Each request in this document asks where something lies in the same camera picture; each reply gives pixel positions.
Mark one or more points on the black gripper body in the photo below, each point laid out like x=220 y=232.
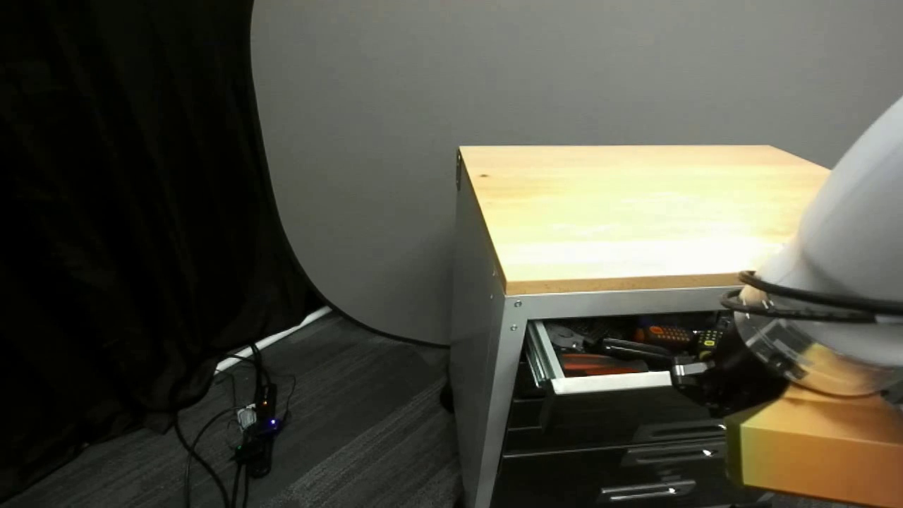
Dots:
x=735 y=384

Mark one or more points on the silver metal tool drawer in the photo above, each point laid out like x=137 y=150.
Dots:
x=611 y=381

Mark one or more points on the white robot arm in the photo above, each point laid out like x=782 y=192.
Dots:
x=857 y=216

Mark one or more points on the black lower drawer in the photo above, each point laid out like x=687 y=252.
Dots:
x=583 y=425
x=565 y=480

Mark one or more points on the light wooden board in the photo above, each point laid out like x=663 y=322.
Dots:
x=820 y=452

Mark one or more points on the grey cabinet with wooden top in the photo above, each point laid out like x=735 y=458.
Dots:
x=611 y=216

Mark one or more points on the grey round backdrop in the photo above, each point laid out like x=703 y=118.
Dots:
x=377 y=143

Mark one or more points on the black power strip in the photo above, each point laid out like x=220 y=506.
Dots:
x=260 y=441

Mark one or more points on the black curtain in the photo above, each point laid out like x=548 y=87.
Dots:
x=115 y=188

